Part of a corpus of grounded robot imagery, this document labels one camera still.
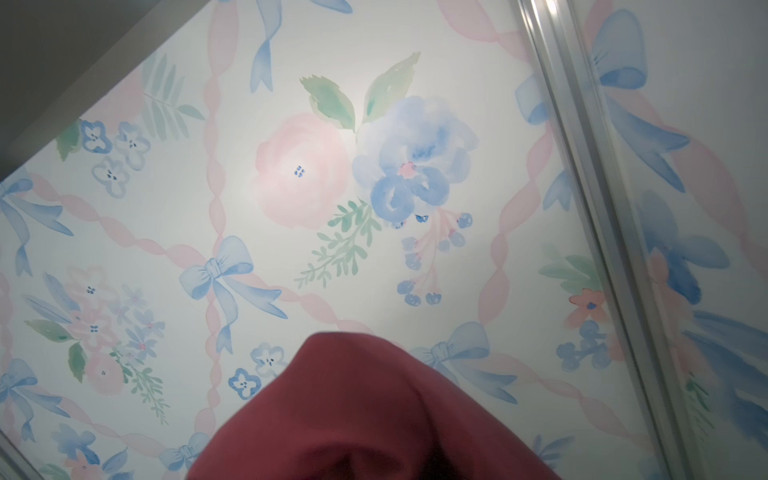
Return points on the right corner aluminium post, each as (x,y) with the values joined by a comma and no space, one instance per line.
(572,95)

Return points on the maroon cloth garment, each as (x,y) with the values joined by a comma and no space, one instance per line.
(355,406)

